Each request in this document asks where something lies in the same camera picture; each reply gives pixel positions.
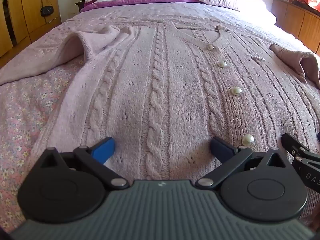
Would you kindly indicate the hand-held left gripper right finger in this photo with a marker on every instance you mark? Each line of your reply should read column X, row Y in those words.
column 221, row 149

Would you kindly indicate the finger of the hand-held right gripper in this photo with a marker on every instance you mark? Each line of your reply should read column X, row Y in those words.
column 291, row 142

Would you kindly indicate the black hanging purse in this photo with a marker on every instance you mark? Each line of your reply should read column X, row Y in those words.
column 47, row 11

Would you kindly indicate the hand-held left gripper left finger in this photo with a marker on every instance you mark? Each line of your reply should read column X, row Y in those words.
column 105, row 150

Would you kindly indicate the wooden wardrobe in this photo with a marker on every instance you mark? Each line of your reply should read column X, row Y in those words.
column 22, row 10

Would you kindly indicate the wooden cabinet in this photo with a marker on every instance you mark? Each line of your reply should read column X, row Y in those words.
column 295, row 22

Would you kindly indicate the dark wooden nightstand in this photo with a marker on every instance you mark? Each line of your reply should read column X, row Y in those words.
column 80, row 6

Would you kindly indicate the pink floral bed sheet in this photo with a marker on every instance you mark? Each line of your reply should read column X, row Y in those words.
column 25, row 110

